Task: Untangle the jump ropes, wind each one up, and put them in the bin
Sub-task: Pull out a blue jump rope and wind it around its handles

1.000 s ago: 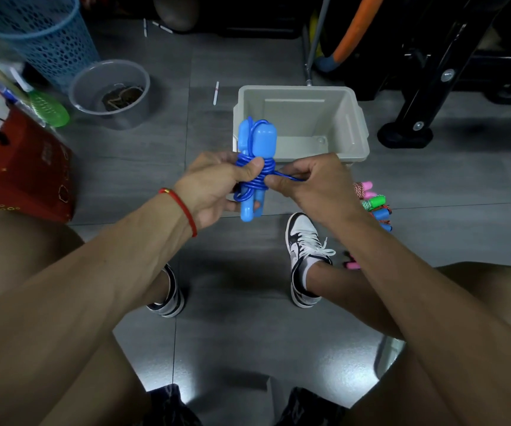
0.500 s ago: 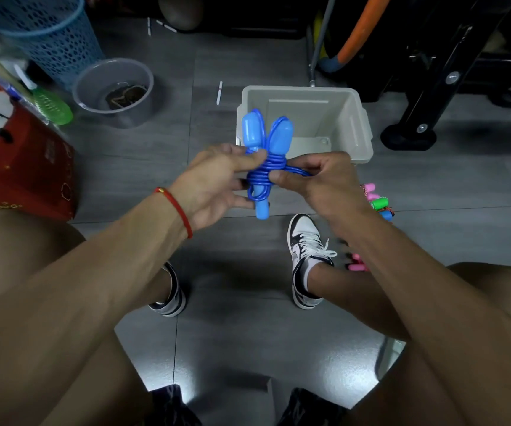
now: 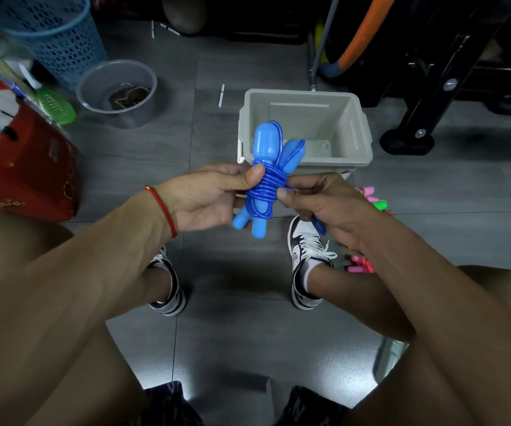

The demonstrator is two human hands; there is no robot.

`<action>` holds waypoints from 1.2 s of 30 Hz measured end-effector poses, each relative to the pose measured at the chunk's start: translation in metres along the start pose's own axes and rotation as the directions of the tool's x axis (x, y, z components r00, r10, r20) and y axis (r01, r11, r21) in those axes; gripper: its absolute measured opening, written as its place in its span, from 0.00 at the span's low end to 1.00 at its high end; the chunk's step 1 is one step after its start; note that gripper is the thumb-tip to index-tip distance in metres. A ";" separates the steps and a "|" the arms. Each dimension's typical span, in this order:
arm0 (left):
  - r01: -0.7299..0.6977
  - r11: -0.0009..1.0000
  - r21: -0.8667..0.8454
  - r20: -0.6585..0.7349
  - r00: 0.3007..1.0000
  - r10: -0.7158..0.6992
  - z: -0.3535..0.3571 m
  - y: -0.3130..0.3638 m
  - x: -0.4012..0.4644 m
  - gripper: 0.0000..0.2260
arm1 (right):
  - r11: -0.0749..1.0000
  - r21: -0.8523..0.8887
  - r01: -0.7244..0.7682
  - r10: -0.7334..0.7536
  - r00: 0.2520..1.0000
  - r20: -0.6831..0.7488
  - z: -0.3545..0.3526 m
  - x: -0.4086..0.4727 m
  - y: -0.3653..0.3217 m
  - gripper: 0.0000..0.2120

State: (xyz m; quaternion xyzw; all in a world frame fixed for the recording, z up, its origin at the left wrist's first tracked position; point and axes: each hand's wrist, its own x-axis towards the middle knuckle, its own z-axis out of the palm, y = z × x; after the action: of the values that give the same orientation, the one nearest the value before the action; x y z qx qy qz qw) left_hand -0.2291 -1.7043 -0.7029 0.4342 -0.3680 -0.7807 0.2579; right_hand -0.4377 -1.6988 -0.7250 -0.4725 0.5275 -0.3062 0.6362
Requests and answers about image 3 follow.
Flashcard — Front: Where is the person's right hand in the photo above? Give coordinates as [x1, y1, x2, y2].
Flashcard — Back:
[276, 172, 374, 253]

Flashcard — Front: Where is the person's left hand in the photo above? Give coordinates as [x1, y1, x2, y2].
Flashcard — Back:
[155, 163, 266, 234]

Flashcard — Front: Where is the wound pink-handled rope bundle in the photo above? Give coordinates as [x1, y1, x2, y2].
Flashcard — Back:
[355, 186, 380, 204]

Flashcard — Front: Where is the pink thin cord jump rope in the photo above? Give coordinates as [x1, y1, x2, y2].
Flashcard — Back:
[346, 254, 376, 275]

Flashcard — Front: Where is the grey plastic storage bin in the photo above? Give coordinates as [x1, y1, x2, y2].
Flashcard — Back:
[237, 88, 374, 180]

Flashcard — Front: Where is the person's right forearm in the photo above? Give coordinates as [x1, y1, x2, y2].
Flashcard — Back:
[353, 212, 511, 426]

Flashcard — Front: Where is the person's left forearm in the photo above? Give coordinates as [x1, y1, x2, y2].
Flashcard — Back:
[0, 190, 176, 426]

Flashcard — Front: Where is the person's right shoe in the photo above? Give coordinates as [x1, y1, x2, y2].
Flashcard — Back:
[287, 215, 338, 311]

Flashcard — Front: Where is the person's shoe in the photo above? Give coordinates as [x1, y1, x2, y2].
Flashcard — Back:
[147, 246, 187, 317]
[287, 215, 338, 311]

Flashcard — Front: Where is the person's left shoe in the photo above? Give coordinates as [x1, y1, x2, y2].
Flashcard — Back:
[147, 246, 187, 317]

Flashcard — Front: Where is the clear bin lid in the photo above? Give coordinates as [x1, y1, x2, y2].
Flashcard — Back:
[372, 337, 409, 386]

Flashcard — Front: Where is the person's right leg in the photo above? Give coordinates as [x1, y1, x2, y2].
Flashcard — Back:
[306, 263, 511, 426]

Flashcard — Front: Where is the grey plastic basin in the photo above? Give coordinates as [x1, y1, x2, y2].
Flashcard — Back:
[75, 59, 158, 129]

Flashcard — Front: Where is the black weight machine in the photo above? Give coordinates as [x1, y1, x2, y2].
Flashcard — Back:
[322, 0, 511, 157]

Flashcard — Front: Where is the red paper bag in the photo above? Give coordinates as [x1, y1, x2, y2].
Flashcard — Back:
[0, 76, 80, 222]

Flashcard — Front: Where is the multicoloured hula hoop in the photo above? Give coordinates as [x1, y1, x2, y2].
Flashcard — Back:
[319, 0, 398, 79]

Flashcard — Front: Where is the green spray bottle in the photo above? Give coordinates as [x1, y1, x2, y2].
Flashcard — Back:
[17, 63, 77, 125]

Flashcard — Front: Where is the brown ball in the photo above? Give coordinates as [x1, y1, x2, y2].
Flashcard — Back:
[162, 0, 208, 35]

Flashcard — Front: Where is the grey plastic stool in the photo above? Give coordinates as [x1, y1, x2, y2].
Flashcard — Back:
[184, 375, 301, 426]

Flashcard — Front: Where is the blue mesh wastebasket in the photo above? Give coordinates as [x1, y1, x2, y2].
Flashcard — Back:
[0, 0, 109, 92]

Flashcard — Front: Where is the small clear water bottle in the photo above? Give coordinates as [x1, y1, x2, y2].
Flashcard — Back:
[2, 77, 30, 102]

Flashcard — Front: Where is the red string bracelet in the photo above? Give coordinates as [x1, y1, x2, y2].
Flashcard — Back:
[143, 185, 179, 239]

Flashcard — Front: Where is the brown tangled strap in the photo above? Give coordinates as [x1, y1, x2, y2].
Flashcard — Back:
[107, 83, 152, 111]

